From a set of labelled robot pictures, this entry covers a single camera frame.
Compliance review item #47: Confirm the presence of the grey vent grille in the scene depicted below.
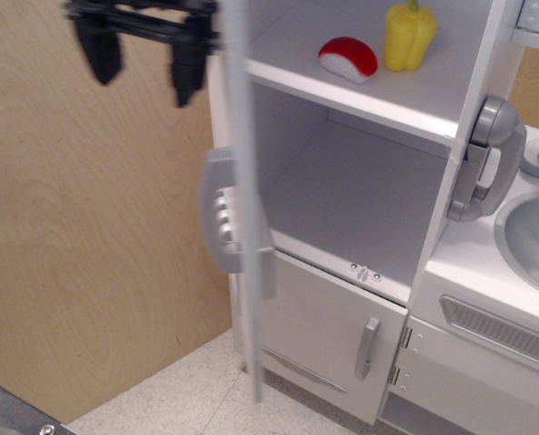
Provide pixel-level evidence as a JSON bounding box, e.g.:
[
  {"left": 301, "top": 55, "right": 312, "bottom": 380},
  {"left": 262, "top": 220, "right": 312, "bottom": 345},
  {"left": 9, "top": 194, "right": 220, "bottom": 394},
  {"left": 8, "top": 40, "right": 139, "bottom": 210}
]
[{"left": 438, "top": 295, "right": 539, "bottom": 372}]

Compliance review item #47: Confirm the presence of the white toy counter unit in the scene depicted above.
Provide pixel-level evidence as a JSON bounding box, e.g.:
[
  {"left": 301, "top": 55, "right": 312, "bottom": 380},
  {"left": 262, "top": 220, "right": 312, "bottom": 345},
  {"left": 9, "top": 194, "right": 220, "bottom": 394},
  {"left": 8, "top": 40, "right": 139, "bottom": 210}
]
[{"left": 377, "top": 121, "right": 539, "bottom": 435}]

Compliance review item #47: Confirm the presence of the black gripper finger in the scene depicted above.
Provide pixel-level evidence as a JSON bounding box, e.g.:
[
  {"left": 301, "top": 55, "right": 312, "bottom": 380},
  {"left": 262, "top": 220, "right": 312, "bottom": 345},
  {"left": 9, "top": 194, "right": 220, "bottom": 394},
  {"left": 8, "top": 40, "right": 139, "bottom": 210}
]
[
  {"left": 170, "top": 43, "right": 209, "bottom": 108},
  {"left": 74, "top": 17, "right": 122, "bottom": 85}
]

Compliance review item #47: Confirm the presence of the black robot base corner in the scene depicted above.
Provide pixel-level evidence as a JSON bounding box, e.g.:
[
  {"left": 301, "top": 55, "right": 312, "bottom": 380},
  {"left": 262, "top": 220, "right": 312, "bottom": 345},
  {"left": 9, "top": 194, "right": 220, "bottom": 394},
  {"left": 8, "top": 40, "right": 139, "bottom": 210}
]
[{"left": 0, "top": 386, "right": 74, "bottom": 435}]

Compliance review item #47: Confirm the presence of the white toy fridge cabinet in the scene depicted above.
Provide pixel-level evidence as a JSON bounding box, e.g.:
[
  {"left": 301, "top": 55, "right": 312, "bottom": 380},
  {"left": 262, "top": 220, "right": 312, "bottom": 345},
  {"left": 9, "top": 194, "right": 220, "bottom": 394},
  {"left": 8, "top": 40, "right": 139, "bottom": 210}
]
[{"left": 247, "top": 1, "right": 521, "bottom": 305}]

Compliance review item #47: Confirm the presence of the yellow toy bell pepper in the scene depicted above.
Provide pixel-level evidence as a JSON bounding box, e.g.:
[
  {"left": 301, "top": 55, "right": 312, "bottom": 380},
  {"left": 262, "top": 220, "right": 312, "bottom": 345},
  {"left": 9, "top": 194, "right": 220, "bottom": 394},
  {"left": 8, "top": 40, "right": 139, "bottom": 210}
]
[{"left": 382, "top": 1, "right": 438, "bottom": 72}]

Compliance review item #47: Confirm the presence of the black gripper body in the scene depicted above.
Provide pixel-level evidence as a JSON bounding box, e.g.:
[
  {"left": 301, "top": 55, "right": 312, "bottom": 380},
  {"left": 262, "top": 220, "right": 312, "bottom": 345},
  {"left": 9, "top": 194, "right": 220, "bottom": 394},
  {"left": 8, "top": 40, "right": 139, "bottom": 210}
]
[{"left": 65, "top": 1, "right": 218, "bottom": 53}]

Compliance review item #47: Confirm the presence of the white fridge door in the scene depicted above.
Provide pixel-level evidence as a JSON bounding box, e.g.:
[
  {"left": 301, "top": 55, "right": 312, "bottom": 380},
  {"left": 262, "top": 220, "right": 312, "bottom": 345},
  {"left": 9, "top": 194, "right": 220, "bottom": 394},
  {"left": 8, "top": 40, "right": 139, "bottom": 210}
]
[{"left": 207, "top": 1, "right": 274, "bottom": 403}]

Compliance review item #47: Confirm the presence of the red white toy sushi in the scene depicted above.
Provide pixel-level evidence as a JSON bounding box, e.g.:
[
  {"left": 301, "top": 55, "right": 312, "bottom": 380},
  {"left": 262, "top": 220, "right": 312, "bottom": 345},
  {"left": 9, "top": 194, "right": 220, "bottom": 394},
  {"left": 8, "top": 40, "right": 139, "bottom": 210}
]
[{"left": 318, "top": 36, "right": 379, "bottom": 84}]

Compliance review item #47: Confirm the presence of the white upper shelf box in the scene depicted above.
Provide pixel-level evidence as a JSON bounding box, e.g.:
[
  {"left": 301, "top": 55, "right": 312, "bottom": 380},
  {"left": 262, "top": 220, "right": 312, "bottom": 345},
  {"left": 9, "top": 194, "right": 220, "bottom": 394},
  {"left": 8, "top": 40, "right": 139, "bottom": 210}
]
[{"left": 511, "top": 0, "right": 539, "bottom": 49}]

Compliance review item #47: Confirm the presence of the brass lower hinge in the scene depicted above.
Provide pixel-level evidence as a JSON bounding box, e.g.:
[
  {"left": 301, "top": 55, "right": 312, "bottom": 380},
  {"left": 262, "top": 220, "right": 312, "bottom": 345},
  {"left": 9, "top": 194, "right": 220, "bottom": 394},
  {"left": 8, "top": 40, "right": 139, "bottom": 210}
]
[{"left": 400, "top": 326, "right": 412, "bottom": 349}]

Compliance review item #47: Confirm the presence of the grey toy wall phone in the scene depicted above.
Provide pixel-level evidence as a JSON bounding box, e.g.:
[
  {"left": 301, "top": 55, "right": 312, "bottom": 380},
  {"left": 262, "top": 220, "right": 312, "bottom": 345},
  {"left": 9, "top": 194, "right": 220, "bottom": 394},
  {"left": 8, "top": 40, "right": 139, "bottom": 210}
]
[{"left": 447, "top": 95, "right": 526, "bottom": 222}]

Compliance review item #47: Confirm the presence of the grey toy sink basin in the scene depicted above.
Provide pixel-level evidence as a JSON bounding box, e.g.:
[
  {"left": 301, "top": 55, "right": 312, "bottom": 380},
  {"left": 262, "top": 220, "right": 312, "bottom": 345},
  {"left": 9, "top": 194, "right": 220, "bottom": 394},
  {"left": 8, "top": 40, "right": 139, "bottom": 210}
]
[{"left": 495, "top": 191, "right": 539, "bottom": 290}]

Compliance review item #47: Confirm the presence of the grey lower door handle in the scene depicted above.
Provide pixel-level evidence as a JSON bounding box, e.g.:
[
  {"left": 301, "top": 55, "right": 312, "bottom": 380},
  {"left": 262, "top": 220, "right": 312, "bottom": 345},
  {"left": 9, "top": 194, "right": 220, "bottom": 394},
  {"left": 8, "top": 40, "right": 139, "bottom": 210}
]
[{"left": 354, "top": 316, "right": 380, "bottom": 381}]

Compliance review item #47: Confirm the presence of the grey ice dispenser panel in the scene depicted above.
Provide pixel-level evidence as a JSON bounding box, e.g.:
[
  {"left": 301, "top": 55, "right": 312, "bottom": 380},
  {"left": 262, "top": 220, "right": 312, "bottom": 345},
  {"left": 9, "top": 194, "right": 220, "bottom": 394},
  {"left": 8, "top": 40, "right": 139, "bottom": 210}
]
[{"left": 258, "top": 246, "right": 276, "bottom": 301}]

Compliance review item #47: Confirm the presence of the white lower freezer door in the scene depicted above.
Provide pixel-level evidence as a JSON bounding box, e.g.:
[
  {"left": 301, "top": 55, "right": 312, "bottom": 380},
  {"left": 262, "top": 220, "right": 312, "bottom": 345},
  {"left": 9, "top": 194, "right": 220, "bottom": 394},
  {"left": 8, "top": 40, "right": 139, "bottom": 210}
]
[{"left": 261, "top": 247, "right": 408, "bottom": 424}]

